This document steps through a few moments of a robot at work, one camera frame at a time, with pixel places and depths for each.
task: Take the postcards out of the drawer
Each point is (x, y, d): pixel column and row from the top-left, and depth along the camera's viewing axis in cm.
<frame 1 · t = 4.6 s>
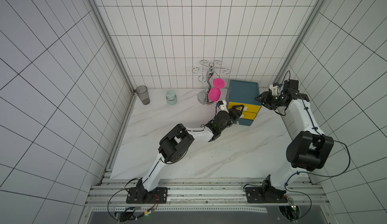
left hand: (244, 110, 85), fingers open
right hand: (260, 97, 86), fingers open
teal drawer cabinet: (246, 91, 92), point 22 cm above the table
yellow middle drawer: (249, 115, 91), point 14 cm above the table
pink silicone goblet: (214, 93, 96), point 19 cm above the table
chrome cup holder stand: (208, 68, 94), point 30 cm above the table
mint green jar: (171, 98, 110), point 6 cm above the table

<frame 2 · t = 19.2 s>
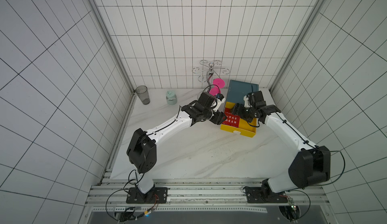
left hand: (219, 118, 80), fingers open
right hand: (235, 109, 86), fingers open
yellow top drawer: (245, 127, 79), point 19 cm above the table
red postcard: (231, 119, 87), point 15 cm above the table
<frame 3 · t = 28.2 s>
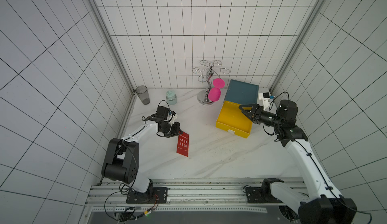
left hand: (180, 134, 87), fingers closed
right hand: (241, 107, 71), fingers open
red postcard: (183, 144, 87), point 6 cm above the table
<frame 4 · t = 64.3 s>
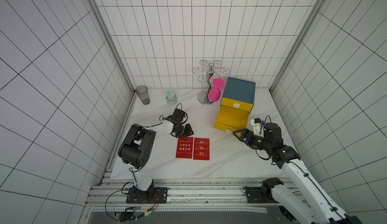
left hand: (189, 135, 93), fingers open
right hand: (236, 132, 77), fingers open
yellow top drawer: (237, 104, 88), point 20 cm above the table
red postcard: (185, 148, 91), on the table
red postcard in drawer: (201, 149, 91), on the table
